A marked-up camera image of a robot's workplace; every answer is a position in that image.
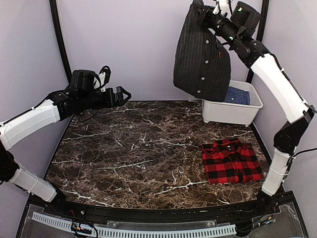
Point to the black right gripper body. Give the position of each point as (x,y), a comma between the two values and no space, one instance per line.
(205,22)

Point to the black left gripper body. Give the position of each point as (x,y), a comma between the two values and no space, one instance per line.
(109,101)

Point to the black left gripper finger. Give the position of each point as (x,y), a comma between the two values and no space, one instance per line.
(121,100)
(122,91)

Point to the black pinstriped long sleeve shirt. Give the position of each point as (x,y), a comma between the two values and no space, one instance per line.
(202,65)

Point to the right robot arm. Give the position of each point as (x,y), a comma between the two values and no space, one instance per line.
(237,31)

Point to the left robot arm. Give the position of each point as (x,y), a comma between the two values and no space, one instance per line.
(86,91)

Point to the blue checked shirt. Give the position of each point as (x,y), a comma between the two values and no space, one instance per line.
(237,96)

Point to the white plastic bin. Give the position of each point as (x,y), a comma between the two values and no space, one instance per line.
(231,112)

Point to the red black plaid folded shirt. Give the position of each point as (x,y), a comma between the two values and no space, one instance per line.
(230,161)

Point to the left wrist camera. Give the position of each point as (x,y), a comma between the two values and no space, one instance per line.
(103,78)

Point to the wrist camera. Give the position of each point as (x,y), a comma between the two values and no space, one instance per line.
(222,7)
(103,78)

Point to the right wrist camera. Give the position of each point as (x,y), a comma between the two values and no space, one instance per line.
(222,7)

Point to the left black frame post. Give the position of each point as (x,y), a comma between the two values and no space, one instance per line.
(59,39)

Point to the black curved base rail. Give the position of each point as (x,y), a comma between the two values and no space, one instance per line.
(239,212)

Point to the white slotted cable duct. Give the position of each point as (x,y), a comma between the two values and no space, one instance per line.
(137,230)

